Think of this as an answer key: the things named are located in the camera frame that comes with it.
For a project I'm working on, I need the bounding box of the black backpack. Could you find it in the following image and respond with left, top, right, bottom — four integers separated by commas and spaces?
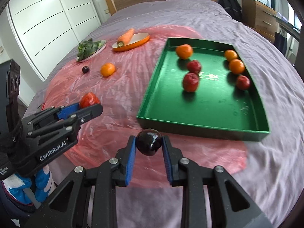
218, 0, 243, 22

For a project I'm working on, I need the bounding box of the green tray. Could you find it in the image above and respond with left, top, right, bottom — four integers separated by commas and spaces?
136, 37, 271, 142

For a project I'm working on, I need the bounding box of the green bok choy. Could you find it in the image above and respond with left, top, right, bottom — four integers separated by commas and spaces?
77, 38, 100, 60

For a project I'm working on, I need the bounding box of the dark shopping bag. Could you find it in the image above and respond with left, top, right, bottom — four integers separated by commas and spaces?
274, 30, 288, 56

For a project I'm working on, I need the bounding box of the carrot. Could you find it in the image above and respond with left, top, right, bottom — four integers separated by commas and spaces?
117, 28, 135, 48

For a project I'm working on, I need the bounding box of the bed with purple sheet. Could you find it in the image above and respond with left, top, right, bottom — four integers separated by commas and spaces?
24, 0, 304, 228

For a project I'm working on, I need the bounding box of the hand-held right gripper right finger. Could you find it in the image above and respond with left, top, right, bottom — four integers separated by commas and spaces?
161, 135, 273, 228

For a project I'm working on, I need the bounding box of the wooden dresser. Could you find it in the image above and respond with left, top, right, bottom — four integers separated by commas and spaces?
241, 0, 279, 43

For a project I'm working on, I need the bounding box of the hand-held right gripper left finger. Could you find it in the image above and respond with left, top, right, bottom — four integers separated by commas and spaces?
24, 135, 137, 228

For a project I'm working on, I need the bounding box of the glass desk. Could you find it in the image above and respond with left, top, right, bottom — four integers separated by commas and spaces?
271, 13, 301, 40

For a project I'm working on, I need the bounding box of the white wardrobe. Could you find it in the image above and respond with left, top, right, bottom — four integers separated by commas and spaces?
7, 0, 101, 81

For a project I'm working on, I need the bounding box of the person's left forearm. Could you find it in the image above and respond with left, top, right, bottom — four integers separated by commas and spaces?
0, 180, 38, 228

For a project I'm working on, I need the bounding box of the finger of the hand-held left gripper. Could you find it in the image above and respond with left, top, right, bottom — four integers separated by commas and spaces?
43, 103, 82, 120
59, 104, 103, 134

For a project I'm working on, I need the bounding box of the orange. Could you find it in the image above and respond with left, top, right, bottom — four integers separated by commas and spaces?
228, 59, 245, 75
100, 63, 116, 77
175, 44, 193, 60
224, 49, 238, 62

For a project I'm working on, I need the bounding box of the pink plastic sheet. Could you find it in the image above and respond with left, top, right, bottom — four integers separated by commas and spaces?
44, 25, 249, 189

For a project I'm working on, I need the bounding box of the person's left hand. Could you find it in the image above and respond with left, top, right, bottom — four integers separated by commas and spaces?
5, 165, 53, 205

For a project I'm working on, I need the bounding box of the white plate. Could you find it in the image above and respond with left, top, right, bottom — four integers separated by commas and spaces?
76, 40, 107, 62

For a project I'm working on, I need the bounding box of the orange dish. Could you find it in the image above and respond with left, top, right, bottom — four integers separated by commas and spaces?
112, 32, 150, 52

